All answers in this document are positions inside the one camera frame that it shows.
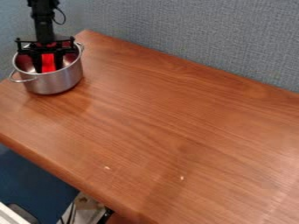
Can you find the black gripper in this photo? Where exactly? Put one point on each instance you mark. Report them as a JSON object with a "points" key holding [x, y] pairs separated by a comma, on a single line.
{"points": [[47, 42]]}

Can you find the red rectangular block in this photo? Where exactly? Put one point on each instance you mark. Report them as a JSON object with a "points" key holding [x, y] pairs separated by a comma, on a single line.
{"points": [[49, 63]]}

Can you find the stainless steel pot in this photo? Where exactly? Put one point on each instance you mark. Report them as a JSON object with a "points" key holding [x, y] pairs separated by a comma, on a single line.
{"points": [[54, 82]]}

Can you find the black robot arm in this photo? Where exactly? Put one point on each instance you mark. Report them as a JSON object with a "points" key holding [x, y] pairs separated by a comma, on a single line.
{"points": [[45, 7]]}

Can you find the white object at corner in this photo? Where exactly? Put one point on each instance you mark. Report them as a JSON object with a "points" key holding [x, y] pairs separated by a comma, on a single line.
{"points": [[9, 217]]}

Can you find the metal table leg frame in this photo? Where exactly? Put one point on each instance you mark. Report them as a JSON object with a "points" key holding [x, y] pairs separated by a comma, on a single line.
{"points": [[86, 211]]}

